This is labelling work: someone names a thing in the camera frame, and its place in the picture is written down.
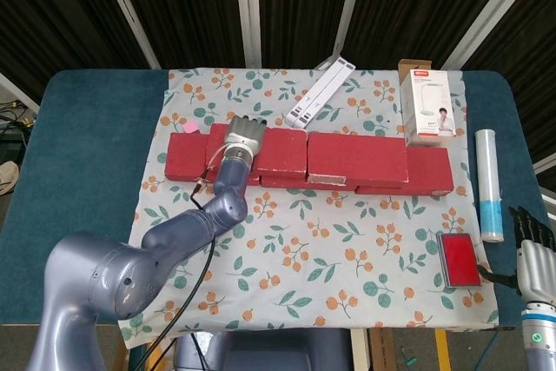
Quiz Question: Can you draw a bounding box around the red flat pad case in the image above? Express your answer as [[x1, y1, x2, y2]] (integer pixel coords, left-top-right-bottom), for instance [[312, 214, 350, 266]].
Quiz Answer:
[[435, 232, 484, 289]]

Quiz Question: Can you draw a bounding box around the white frame post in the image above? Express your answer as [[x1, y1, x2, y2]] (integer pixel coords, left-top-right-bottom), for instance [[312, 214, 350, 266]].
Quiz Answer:
[[233, 0, 262, 69], [441, 0, 546, 70], [94, 0, 162, 70], [334, 0, 368, 62]]

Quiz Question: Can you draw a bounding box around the white folding stand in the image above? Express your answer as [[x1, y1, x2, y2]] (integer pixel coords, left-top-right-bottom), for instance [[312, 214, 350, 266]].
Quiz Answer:
[[285, 56, 357, 131]]

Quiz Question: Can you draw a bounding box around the grey-blue robot torso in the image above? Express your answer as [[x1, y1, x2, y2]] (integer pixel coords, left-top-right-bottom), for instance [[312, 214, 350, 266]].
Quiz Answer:
[[173, 328, 353, 371]]

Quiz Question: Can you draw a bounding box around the white table leg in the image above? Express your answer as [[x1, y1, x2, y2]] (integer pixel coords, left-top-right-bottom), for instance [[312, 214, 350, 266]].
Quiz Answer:
[[350, 328, 370, 371]]

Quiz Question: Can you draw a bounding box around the red foam brick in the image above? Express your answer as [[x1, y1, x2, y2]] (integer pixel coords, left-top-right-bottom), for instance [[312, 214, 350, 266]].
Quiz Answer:
[[204, 123, 308, 181], [163, 132, 261, 185], [354, 146, 454, 197], [249, 170, 357, 193]]

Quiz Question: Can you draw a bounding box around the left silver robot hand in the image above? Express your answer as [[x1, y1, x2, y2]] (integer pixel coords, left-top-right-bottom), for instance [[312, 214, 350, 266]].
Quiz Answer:
[[223, 115, 267, 156]]

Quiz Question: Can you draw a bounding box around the brown cardboard sheet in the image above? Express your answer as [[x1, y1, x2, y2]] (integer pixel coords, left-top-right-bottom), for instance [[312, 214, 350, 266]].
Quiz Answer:
[[368, 328, 397, 371]]

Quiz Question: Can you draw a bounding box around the clear tube with blue band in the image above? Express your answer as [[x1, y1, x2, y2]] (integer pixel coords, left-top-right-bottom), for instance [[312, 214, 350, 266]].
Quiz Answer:
[[473, 128, 506, 243]]

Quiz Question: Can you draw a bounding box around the beige shoe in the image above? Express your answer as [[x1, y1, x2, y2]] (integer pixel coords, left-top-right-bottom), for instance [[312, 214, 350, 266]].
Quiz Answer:
[[0, 160, 21, 195]]

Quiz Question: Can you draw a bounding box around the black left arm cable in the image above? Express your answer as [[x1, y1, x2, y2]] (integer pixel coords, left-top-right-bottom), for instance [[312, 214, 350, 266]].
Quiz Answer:
[[129, 170, 218, 371]]

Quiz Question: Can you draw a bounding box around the yellow green cable bundle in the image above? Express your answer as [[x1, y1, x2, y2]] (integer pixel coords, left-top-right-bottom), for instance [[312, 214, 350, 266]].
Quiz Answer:
[[0, 99, 38, 129]]

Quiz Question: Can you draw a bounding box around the white frame bar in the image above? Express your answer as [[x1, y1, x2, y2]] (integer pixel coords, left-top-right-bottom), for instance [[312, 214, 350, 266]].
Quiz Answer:
[[533, 156, 556, 175], [0, 70, 41, 109]]

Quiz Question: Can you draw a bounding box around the red brick with worn end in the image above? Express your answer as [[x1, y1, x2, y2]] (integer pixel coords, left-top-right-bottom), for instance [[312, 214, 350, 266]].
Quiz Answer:
[[306, 131, 410, 189]]

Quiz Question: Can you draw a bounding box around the white lamp box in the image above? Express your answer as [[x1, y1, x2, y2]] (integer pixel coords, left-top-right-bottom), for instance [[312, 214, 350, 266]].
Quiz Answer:
[[399, 68, 457, 147]]

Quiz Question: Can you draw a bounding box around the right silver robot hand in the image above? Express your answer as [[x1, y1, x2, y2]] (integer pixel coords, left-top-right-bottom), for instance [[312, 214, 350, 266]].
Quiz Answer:
[[477, 204, 556, 302]]

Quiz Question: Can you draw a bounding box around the blue cable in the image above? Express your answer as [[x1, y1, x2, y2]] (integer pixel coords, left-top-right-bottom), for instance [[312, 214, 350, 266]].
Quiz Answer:
[[475, 328, 500, 371]]

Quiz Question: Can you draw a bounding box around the floral print tablecloth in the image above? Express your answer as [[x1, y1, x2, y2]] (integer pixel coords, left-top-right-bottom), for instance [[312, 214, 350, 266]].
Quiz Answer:
[[113, 67, 500, 350]]

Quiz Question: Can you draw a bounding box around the blue felt table cover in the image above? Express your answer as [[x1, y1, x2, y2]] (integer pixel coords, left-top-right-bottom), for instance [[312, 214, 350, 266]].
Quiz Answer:
[[0, 68, 556, 328]]

